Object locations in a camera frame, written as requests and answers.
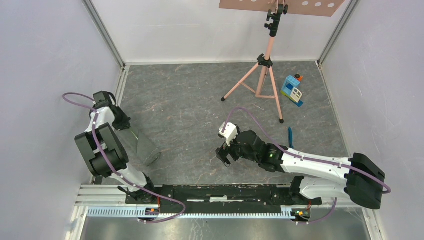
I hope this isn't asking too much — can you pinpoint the grey cloth napkin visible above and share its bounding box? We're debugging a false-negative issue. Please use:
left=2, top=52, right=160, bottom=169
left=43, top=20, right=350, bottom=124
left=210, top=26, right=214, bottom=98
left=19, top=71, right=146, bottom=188
left=116, top=128, right=162, bottom=167

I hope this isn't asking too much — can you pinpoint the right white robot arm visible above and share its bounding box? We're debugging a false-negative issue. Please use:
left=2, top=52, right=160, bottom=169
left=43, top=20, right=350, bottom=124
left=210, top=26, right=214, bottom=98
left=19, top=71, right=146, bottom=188
left=216, top=128, right=388, bottom=210

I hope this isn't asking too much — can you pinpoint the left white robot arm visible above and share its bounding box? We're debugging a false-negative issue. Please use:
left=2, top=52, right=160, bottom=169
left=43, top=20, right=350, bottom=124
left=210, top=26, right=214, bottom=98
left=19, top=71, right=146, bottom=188
left=74, top=91, right=157, bottom=204

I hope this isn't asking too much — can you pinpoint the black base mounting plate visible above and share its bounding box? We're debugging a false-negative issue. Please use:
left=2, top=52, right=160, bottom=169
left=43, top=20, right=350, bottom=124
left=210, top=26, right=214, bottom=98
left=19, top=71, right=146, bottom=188
left=125, top=184, right=323, bottom=214

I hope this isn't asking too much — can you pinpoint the pink music stand tripod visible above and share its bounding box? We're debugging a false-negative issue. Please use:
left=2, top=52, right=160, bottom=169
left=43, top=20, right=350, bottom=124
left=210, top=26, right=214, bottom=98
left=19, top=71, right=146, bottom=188
left=219, top=0, right=344, bottom=124

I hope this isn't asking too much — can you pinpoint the colourful toy block house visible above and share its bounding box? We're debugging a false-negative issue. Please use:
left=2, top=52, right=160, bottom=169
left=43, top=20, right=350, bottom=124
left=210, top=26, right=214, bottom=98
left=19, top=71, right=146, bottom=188
left=280, top=74, right=304, bottom=107

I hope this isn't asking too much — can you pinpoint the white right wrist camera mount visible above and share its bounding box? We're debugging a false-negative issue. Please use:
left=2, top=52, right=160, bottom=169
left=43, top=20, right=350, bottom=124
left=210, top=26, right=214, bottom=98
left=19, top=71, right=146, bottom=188
left=218, top=122, right=239, bottom=146

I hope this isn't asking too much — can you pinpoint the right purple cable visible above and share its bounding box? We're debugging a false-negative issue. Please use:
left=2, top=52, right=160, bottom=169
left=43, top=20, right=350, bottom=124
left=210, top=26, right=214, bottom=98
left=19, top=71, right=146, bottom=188
left=221, top=106, right=392, bottom=226

